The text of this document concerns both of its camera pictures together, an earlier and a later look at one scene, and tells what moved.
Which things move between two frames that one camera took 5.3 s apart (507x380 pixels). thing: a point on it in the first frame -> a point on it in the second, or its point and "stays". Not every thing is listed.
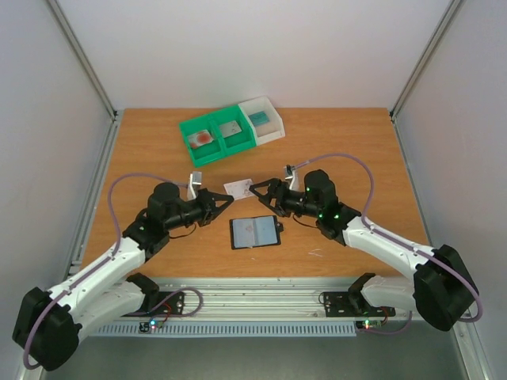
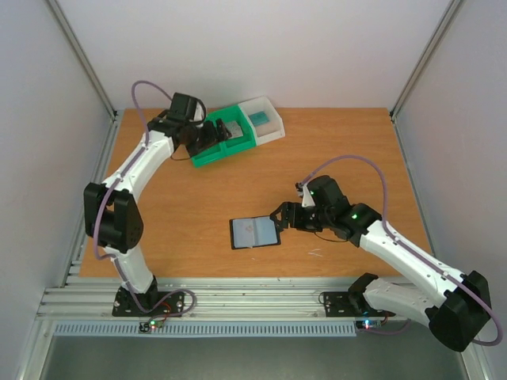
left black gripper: (210, 210) -> (211, 138)
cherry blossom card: (239, 189) -> (234, 128)
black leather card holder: (255, 232) stays
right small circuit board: (367, 324) stays
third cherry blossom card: (244, 233) stays
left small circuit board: (144, 327) stays
